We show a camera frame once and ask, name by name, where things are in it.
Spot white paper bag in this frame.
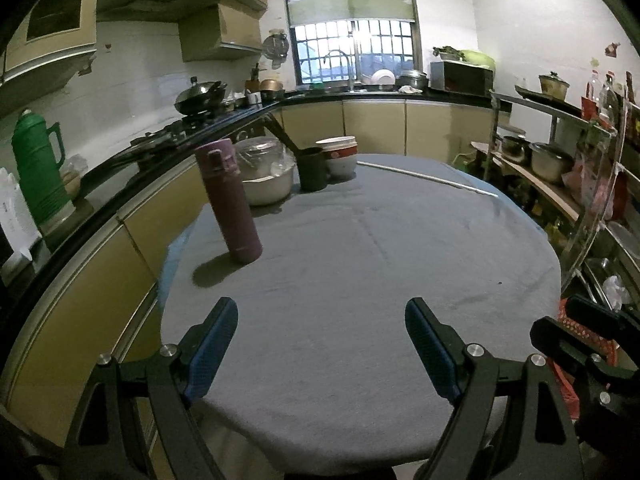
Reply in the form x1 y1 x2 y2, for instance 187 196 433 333
1 168 41 285

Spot black wok with lid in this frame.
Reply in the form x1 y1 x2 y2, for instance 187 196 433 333
174 76 227 116

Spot microwave oven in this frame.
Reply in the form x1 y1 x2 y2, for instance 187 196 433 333
430 61 494 96

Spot long white rod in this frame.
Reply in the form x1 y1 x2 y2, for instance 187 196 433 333
357 161 499 198

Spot red plastic trash basket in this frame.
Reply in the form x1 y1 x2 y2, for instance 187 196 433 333
551 294 618 422

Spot green thermos jug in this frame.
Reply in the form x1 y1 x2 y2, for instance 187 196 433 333
11 108 75 236

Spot steel pot on rack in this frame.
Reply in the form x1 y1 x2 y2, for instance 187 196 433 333
530 142 574 183

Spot metal storage rack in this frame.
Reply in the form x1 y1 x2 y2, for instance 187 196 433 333
473 92 639 301

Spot kitchen faucet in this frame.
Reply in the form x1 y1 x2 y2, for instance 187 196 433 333
322 49 355 92

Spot rice cooker by window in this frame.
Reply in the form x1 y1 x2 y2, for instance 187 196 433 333
396 70 428 91

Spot stacked red white bowls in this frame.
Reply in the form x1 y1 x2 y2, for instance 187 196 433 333
316 136 358 180

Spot window with bars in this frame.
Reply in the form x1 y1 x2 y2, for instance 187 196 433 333
291 18 419 84

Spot black chopstick holder cup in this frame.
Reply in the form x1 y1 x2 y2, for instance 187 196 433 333
264 114 328 193

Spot purple thermos bottle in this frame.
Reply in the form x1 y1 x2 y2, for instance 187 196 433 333
195 139 262 264

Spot clay pot on rack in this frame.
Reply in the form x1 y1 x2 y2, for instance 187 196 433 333
538 70 570 101

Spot upper wall cabinets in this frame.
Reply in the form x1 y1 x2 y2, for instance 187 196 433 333
0 0 269 116

